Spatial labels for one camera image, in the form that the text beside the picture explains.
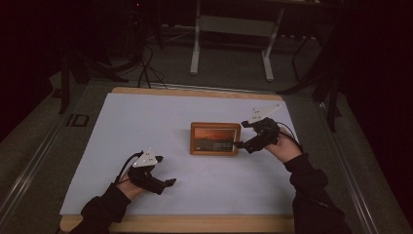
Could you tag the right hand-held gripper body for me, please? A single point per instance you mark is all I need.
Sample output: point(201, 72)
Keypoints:
point(266, 133)

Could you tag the person's right hand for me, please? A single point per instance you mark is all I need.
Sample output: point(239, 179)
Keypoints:
point(287, 148)

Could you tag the metal floor rail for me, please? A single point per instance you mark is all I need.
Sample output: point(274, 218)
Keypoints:
point(195, 87)
point(357, 195)
point(29, 166)

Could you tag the white metal desk frame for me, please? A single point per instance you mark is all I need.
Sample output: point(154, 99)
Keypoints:
point(195, 48)

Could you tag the black metal stand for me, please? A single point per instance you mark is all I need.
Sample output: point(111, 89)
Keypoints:
point(64, 91)
point(332, 107)

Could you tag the white table mat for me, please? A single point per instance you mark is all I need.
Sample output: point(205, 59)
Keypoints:
point(195, 188)

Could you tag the black floor bracket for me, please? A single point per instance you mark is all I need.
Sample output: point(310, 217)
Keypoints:
point(68, 120)

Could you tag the person's left hand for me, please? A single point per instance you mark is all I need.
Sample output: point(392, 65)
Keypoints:
point(131, 190)

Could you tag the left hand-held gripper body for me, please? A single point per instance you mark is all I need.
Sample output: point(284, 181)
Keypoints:
point(146, 161)

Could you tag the wooden photo frame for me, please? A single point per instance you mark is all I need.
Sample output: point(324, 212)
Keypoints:
point(214, 138)

